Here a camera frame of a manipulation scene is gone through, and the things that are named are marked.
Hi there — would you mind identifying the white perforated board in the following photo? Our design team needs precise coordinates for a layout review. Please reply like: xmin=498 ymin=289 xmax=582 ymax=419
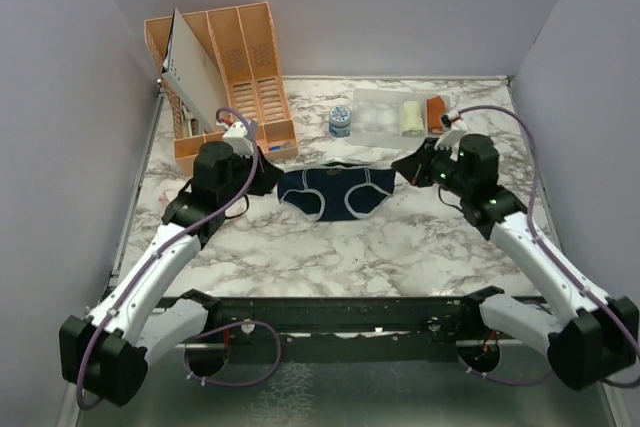
xmin=162 ymin=9 xmax=227 ymax=132

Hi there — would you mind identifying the rolled cream cloth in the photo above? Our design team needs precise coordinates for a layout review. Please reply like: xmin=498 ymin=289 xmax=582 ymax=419
xmin=401 ymin=100 xmax=425 ymax=137

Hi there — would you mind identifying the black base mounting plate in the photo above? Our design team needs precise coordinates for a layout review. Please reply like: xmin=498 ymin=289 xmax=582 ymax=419
xmin=185 ymin=297 xmax=491 ymax=370

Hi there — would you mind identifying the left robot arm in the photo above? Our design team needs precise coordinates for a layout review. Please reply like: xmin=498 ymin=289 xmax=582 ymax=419
xmin=59 ymin=141 xmax=284 ymax=410

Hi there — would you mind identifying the orange desk file organizer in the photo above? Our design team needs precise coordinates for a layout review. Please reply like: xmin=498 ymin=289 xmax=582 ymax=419
xmin=145 ymin=2 xmax=298 ymax=176

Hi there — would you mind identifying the small blue white jar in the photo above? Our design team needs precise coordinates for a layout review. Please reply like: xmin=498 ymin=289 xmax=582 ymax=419
xmin=328 ymin=105 xmax=351 ymax=138

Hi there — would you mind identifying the aluminium rail frame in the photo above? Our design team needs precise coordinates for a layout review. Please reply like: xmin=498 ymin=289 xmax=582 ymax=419
xmin=54 ymin=309 xmax=631 ymax=427

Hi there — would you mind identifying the rolled orange cloth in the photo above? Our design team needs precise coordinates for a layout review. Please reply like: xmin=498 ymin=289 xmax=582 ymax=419
xmin=426 ymin=96 xmax=448 ymax=135

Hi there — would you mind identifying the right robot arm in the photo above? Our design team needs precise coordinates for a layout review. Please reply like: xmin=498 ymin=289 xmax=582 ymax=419
xmin=392 ymin=134 xmax=639 ymax=390

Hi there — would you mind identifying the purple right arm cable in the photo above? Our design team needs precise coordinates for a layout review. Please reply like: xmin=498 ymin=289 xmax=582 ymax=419
xmin=439 ymin=105 xmax=640 ymax=388

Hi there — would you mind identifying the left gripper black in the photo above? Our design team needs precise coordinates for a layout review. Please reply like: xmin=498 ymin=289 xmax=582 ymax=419
xmin=220 ymin=145 xmax=285 ymax=206

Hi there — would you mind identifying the clear plastic tray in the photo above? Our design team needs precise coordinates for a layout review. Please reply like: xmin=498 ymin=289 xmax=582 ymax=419
xmin=348 ymin=89 xmax=451 ymax=151

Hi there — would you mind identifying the navy blue underwear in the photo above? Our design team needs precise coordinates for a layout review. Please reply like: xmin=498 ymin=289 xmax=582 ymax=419
xmin=277 ymin=162 xmax=396 ymax=222

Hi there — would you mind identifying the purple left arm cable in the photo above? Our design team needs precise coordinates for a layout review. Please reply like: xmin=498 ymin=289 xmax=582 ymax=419
xmin=74 ymin=106 xmax=282 ymax=411

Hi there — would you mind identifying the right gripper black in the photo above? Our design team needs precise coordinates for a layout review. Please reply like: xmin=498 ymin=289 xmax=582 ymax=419
xmin=393 ymin=137 xmax=472 ymax=197

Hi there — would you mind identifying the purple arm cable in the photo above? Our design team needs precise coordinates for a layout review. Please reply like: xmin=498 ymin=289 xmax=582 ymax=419
xmin=74 ymin=106 xmax=282 ymax=411
xmin=439 ymin=105 xmax=640 ymax=388

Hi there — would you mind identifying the white pink underwear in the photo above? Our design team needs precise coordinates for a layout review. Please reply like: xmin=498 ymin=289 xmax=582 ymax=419
xmin=158 ymin=190 xmax=170 ymax=205

